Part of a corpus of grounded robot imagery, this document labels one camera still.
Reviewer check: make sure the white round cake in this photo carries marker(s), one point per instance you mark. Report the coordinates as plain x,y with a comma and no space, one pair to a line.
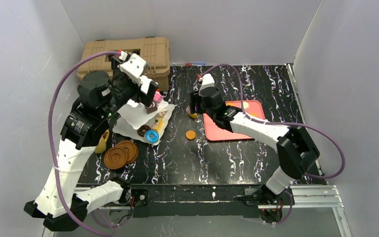
245,105

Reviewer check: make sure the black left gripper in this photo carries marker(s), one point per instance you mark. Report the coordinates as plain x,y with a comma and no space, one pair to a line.
147,95

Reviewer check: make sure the blue donut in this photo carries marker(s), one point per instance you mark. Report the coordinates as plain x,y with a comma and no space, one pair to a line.
151,136

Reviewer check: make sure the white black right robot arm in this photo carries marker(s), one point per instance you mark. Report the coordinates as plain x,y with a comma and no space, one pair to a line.
296,150

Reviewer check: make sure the pink cake slice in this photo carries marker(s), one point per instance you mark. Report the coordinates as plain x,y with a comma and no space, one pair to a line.
158,98

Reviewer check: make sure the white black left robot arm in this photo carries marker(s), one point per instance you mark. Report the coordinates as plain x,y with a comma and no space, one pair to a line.
100,97

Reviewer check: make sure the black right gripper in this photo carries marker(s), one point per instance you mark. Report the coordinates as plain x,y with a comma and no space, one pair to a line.
195,102

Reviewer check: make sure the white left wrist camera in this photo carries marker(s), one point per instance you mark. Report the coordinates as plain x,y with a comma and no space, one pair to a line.
134,67

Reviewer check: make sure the aluminium frame rail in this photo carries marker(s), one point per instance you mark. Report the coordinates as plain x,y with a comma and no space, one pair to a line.
302,196

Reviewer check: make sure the tan plastic tool case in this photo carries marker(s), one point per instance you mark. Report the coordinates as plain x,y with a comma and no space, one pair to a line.
154,50

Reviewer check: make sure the chocolate donut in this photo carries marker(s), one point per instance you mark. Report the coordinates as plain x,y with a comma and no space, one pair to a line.
142,130

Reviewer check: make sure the white three-tier cake stand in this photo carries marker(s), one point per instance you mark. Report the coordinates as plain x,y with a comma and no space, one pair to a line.
131,118

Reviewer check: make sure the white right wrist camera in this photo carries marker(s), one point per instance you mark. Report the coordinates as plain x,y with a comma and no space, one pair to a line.
206,81

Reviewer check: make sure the round orange waffle cookie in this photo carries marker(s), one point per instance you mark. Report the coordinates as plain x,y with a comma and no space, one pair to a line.
190,135

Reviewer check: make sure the stack of brown wooden coasters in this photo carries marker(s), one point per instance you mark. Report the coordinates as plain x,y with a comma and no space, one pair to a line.
122,154

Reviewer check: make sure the yellow mug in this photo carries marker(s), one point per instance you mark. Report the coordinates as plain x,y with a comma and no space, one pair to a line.
102,145

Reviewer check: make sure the yellow cake slice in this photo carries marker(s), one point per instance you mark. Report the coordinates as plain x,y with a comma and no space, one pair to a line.
193,116

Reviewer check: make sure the pink serving tray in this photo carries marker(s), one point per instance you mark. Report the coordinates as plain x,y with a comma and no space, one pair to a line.
215,134

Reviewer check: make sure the yellow cake with cherry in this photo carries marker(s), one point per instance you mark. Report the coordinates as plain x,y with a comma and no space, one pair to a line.
157,125

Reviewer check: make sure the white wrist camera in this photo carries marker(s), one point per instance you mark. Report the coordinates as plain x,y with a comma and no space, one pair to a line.
206,81
134,67

